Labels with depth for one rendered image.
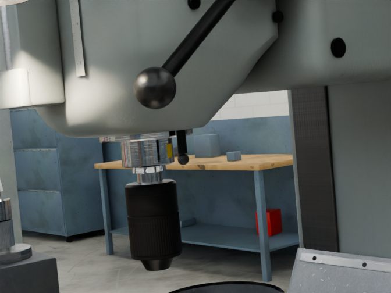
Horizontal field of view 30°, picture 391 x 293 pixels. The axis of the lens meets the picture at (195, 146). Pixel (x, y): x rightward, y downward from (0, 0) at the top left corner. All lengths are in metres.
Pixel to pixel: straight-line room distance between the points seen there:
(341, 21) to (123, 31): 0.22
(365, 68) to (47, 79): 0.30
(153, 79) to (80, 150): 7.53
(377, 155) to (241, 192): 5.75
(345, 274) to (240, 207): 5.75
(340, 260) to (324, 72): 0.39
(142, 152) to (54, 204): 7.45
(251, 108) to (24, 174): 3.18
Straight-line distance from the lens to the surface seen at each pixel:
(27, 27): 0.59
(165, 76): 0.50
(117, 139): 0.63
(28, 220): 8.67
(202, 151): 6.51
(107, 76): 0.56
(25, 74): 0.58
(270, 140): 6.34
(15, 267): 0.98
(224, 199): 6.86
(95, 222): 8.15
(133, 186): 0.65
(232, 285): 2.95
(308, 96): 1.00
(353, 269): 0.98
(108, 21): 0.56
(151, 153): 0.64
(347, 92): 0.97
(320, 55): 0.65
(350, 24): 0.69
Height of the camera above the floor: 1.33
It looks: 3 degrees down
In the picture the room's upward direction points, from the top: 5 degrees counter-clockwise
